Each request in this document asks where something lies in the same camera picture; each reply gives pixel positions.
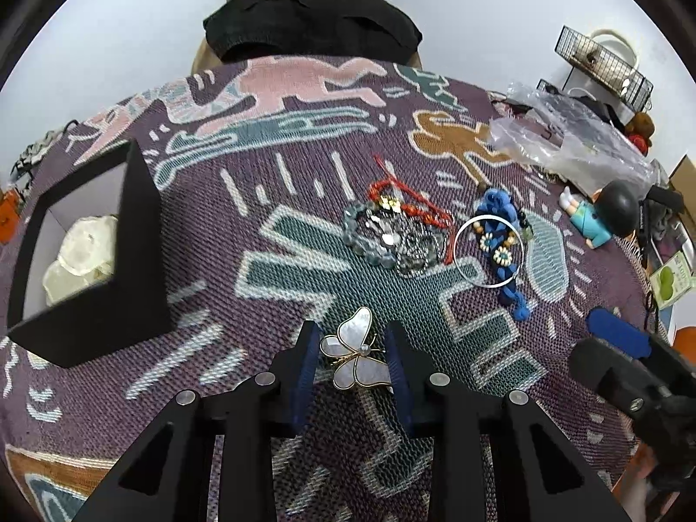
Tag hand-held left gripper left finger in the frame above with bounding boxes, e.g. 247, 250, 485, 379
70, 320, 321, 522

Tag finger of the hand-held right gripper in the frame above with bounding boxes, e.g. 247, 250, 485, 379
587, 307, 653, 361

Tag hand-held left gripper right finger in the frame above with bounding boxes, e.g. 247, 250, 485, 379
383, 320, 634, 522

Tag white butterfly brooch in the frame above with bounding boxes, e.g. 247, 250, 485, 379
320, 309, 395, 392

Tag white bangle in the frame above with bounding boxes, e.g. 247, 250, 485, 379
453, 214, 525, 288

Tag dark silver chain bracelet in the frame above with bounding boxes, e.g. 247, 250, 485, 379
394, 217, 444, 275

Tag grey bead bracelet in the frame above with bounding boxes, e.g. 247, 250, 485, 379
342, 201, 398, 270

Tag flower bead earrings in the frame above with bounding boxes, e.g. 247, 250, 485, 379
481, 231, 517, 268

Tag red cord bracelet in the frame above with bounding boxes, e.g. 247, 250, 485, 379
368, 153, 456, 267

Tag blue knotted cord ornament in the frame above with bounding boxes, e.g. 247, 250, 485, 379
474, 187, 532, 321

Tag black jewelry box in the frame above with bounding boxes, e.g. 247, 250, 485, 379
7, 138, 177, 369

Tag white shell ornament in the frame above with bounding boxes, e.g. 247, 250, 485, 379
42, 214, 120, 307

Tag person's right hand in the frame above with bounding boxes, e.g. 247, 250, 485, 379
617, 443, 680, 522

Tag green box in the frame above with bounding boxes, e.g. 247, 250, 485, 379
649, 258, 696, 308

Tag black-haired doll figurine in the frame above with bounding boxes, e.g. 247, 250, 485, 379
560, 181, 638, 251

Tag printed purple blanket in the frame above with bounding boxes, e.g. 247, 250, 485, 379
0, 56, 661, 522

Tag cardboard box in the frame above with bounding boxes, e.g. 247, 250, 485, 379
669, 155, 696, 197

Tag clear plastic bag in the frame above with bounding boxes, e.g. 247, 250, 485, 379
488, 81, 656, 199

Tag brown stuffed toy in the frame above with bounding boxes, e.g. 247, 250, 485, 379
624, 111, 653, 154

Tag white handbag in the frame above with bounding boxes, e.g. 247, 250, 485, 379
565, 30, 637, 99

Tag orange box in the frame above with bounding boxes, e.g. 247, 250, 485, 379
0, 187, 23, 245

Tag black cloth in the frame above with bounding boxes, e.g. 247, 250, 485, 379
203, 0, 424, 64

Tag black wire rack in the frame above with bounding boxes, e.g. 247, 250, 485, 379
555, 25, 653, 112

